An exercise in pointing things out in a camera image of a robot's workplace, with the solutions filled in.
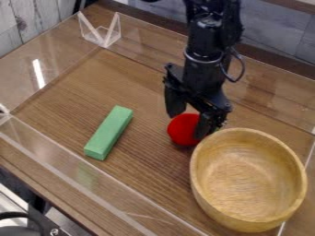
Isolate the red plush fruit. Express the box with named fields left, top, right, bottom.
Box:
left=167, top=113, right=199, bottom=146

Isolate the wooden bowl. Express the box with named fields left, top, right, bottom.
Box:
left=190, top=128, right=307, bottom=233

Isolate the black clamp bracket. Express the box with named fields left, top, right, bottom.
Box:
left=27, top=205, right=71, bottom=236

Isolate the clear acrylic corner bracket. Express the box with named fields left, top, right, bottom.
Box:
left=78, top=12, right=122, bottom=48

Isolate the black cable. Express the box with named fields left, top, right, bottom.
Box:
left=0, top=210, right=31, bottom=220

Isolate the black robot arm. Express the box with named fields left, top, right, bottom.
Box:
left=165, top=0, right=245, bottom=139

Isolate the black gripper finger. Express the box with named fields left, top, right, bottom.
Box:
left=194, top=112, right=227, bottom=140
left=166, top=87, right=186, bottom=118

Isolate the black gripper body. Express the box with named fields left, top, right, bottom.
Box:
left=165, top=50, right=233, bottom=118

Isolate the green rectangular block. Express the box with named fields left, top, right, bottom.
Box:
left=84, top=106, right=134, bottom=160

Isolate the clear acrylic enclosure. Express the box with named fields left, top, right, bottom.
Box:
left=0, top=18, right=315, bottom=236

